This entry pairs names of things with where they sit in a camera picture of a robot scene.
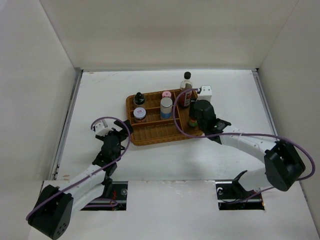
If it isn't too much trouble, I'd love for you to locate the white jar silver lid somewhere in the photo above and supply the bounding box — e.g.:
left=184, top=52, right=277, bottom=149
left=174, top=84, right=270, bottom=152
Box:
left=160, top=97, right=173, bottom=120

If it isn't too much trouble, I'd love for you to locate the tall dark sauce bottle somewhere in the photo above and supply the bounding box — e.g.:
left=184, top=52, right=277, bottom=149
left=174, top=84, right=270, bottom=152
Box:
left=178, top=71, right=193, bottom=108

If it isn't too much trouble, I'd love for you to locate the green bottle yellow cap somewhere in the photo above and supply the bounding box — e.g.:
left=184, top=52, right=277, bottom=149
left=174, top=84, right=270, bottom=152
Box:
left=188, top=98, right=198, bottom=128

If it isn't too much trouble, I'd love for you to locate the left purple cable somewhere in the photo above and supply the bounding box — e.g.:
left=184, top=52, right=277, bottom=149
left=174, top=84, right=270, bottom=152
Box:
left=25, top=116, right=131, bottom=222

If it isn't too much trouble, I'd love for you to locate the purple cable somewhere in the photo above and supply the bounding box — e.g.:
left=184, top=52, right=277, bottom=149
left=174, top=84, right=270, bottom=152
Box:
left=25, top=116, right=131, bottom=222
left=172, top=87, right=316, bottom=205

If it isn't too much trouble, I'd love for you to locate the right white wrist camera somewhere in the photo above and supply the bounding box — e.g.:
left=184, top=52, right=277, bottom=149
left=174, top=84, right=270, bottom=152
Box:
left=197, top=85, right=213, bottom=102

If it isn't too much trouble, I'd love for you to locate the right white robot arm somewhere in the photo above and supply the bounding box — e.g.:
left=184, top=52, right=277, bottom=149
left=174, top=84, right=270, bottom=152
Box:
left=191, top=100, right=306, bottom=198

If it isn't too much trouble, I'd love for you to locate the white lid spice jar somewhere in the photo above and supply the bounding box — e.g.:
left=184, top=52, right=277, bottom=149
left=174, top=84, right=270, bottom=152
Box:
left=133, top=107, right=147, bottom=123

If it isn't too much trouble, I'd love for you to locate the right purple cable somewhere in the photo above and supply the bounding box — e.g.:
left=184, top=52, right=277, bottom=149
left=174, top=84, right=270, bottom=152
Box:
left=172, top=87, right=316, bottom=205

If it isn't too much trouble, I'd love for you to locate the pink cap spice jar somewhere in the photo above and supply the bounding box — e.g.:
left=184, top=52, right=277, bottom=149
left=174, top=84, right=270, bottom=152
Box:
left=162, top=91, right=172, bottom=99

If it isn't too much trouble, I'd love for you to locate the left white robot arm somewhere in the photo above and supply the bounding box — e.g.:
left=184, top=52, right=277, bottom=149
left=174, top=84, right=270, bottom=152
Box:
left=26, top=117, right=133, bottom=240

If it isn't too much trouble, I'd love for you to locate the black cap spice bottle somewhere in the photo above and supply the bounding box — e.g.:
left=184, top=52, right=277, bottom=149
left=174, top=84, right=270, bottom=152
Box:
left=133, top=92, right=146, bottom=108

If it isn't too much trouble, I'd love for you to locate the brown wicker divided tray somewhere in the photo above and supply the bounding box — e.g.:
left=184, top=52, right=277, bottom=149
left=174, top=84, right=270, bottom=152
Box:
left=125, top=91, right=203, bottom=146

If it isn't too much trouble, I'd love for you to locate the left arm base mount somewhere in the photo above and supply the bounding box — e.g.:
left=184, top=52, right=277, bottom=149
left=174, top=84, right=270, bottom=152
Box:
left=81, top=181, right=129, bottom=211

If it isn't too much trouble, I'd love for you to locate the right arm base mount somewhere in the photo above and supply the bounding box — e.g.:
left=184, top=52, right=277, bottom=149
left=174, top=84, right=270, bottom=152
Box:
left=215, top=170, right=265, bottom=211

